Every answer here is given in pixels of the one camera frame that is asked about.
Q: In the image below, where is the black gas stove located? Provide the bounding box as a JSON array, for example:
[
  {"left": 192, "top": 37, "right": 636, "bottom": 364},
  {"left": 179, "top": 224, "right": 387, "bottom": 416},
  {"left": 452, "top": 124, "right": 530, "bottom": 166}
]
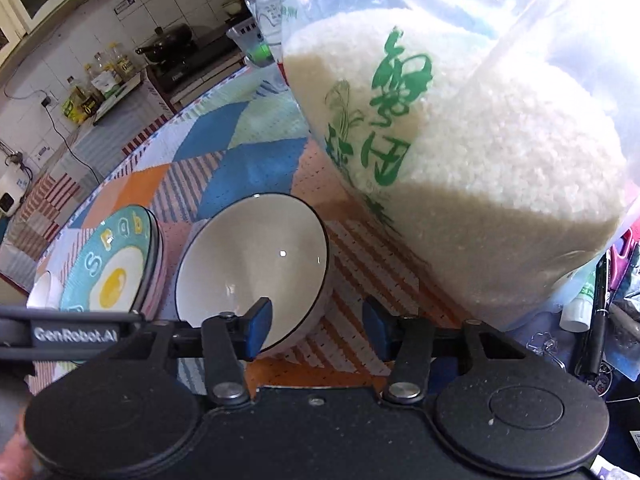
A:
[{"left": 147, "top": 35, "right": 247, "bottom": 94}]

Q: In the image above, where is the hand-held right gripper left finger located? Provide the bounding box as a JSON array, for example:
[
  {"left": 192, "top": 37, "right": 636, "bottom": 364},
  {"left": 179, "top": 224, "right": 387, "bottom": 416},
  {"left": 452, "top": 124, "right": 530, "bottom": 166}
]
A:
[{"left": 95, "top": 297, "right": 274, "bottom": 408}]

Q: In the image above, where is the pink pouch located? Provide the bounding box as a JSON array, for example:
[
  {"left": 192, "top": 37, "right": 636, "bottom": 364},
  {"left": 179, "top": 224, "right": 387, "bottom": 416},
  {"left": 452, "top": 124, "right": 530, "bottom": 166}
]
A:
[{"left": 607, "top": 227, "right": 640, "bottom": 282}]

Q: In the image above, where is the cutting board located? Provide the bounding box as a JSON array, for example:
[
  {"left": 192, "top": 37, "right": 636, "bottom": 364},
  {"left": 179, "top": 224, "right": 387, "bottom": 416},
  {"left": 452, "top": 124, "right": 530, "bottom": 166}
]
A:
[{"left": 92, "top": 70, "right": 144, "bottom": 127}]

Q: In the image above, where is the patchwork tablecloth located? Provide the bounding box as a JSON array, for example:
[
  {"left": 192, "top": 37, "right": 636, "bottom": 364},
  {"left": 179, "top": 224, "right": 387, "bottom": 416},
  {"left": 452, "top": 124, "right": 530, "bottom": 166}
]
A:
[{"left": 24, "top": 64, "right": 477, "bottom": 397}]

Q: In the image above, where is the black wok with lid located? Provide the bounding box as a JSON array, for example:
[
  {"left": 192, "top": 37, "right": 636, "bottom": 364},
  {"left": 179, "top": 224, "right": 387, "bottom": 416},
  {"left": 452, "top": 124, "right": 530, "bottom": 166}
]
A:
[{"left": 134, "top": 23, "right": 194, "bottom": 64}]

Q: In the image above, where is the wall water tap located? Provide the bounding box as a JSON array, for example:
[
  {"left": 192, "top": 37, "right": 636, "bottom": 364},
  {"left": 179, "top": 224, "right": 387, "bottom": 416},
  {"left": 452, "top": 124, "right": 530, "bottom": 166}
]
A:
[{"left": 0, "top": 139, "right": 27, "bottom": 167}]

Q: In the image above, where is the metal key ring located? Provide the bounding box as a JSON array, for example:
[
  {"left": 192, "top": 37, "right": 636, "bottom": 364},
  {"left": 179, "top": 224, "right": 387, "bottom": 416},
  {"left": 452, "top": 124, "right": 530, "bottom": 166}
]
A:
[{"left": 527, "top": 332, "right": 567, "bottom": 372}]

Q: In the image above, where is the yellow green packet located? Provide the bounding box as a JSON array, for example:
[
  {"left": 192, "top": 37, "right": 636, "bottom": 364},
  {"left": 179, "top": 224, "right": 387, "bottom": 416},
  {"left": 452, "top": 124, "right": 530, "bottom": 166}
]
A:
[{"left": 60, "top": 97, "right": 86, "bottom": 124}]

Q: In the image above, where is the clear bag of rice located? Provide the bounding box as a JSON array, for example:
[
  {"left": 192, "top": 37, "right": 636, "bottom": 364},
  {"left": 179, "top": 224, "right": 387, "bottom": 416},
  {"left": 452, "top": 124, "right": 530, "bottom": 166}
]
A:
[{"left": 239, "top": 0, "right": 640, "bottom": 334}]

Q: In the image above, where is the white ribbed bowl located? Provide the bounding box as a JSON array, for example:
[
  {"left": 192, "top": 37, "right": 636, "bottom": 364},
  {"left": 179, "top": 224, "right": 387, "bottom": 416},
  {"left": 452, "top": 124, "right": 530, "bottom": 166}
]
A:
[
  {"left": 173, "top": 192, "right": 332, "bottom": 357},
  {"left": 25, "top": 269, "right": 66, "bottom": 311}
]

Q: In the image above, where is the white toothpaste tube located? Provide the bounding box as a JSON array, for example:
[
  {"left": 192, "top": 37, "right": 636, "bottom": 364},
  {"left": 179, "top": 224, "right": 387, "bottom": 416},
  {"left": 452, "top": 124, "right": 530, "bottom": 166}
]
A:
[{"left": 558, "top": 267, "right": 599, "bottom": 334}]

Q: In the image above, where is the clear plastic basket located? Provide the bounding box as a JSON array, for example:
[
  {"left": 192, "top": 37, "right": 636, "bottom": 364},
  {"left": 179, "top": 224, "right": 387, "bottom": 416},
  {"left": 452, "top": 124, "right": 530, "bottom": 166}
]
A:
[{"left": 225, "top": 17, "right": 277, "bottom": 69}]

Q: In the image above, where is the white rice cooker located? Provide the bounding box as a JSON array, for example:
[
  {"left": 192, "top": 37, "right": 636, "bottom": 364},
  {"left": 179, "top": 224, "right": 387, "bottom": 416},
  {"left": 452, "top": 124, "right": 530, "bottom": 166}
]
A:
[{"left": 0, "top": 162, "right": 32, "bottom": 217}]

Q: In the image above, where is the pink rabbit print plate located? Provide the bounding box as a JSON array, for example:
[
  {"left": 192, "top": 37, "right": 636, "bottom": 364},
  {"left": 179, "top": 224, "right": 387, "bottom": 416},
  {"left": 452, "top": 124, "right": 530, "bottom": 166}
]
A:
[{"left": 145, "top": 219, "right": 170, "bottom": 317}]

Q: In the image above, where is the black pen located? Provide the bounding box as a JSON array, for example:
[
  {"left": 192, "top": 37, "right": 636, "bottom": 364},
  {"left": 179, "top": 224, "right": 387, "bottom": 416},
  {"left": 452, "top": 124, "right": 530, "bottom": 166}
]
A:
[{"left": 574, "top": 249, "right": 614, "bottom": 379}]

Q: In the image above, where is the yellow oil bottle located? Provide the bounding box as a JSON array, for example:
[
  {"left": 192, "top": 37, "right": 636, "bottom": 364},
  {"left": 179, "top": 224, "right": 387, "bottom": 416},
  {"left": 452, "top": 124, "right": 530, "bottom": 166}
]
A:
[
  {"left": 82, "top": 62, "right": 104, "bottom": 97},
  {"left": 94, "top": 52, "right": 119, "bottom": 83},
  {"left": 107, "top": 41, "right": 135, "bottom": 79}
]

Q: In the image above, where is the white green pouch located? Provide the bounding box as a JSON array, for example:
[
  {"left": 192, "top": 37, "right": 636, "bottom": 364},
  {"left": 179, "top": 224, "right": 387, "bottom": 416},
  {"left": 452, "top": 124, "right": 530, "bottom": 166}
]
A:
[{"left": 89, "top": 69, "right": 119, "bottom": 102}]

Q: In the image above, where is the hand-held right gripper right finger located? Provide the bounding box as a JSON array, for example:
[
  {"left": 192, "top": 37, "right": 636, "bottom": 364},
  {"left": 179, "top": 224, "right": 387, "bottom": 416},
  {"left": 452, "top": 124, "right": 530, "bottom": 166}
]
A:
[{"left": 362, "top": 295, "right": 568, "bottom": 407}]

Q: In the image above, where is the blue plate with egg print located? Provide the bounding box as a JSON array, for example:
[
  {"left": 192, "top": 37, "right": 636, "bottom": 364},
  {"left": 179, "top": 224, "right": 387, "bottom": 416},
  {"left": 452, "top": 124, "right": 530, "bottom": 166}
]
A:
[{"left": 59, "top": 204, "right": 159, "bottom": 314}]

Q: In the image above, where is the red cap water bottle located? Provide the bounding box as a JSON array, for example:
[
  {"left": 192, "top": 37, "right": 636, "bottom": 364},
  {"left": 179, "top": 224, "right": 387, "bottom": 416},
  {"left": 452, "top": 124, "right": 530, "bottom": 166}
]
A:
[{"left": 243, "top": 0, "right": 292, "bottom": 62}]

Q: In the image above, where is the dark oil bottle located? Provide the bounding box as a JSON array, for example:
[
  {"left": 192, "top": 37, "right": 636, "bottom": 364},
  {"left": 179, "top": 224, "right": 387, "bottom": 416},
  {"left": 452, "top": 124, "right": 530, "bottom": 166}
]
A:
[{"left": 69, "top": 75, "right": 97, "bottom": 119}]

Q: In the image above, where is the wall socket with cable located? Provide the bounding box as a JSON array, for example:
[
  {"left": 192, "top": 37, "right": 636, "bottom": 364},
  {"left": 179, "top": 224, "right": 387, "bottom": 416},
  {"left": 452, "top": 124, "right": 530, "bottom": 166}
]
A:
[{"left": 2, "top": 72, "right": 103, "bottom": 191}]

